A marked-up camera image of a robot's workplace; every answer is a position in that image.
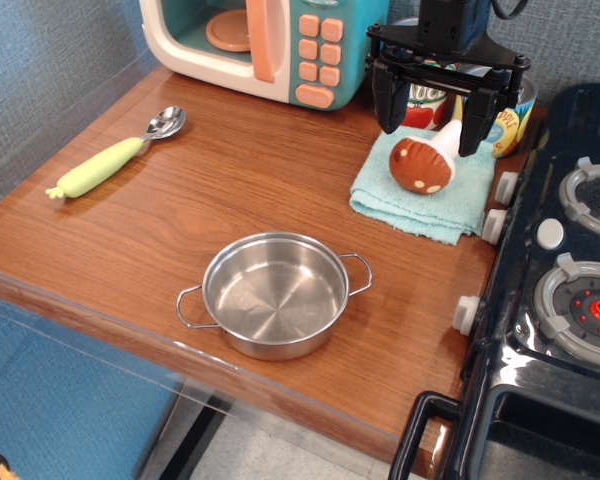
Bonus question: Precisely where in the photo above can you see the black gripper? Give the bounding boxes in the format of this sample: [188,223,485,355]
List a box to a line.
[366,1,531,157]

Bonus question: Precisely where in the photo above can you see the brown plush mushroom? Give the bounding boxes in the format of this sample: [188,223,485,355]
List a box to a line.
[389,120,462,195]

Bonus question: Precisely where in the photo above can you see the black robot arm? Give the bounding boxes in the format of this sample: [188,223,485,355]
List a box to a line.
[366,1,531,157]

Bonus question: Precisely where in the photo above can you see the light blue cloth napkin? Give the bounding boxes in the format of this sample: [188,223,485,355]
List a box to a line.
[349,126,496,246]

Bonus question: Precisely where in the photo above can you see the tomato sauce can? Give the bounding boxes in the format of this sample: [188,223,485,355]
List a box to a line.
[401,83,447,130]

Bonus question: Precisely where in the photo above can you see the pineapple can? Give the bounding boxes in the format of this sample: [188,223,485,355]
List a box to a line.
[452,65,539,159]

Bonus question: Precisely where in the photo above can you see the toy microwave oven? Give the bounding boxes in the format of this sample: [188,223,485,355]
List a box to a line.
[140,1,389,111]

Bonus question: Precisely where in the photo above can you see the stainless steel pan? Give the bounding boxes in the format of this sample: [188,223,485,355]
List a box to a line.
[176,231,374,361]

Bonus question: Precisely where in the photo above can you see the black toy stove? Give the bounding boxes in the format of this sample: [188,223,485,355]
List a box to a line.
[390,83,600,479]

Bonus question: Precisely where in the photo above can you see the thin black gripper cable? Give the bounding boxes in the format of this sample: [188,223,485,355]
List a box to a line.
[488,0,531,22]

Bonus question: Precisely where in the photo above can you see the spoon with green handle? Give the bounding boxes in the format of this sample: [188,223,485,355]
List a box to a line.
[45,106,186,200]

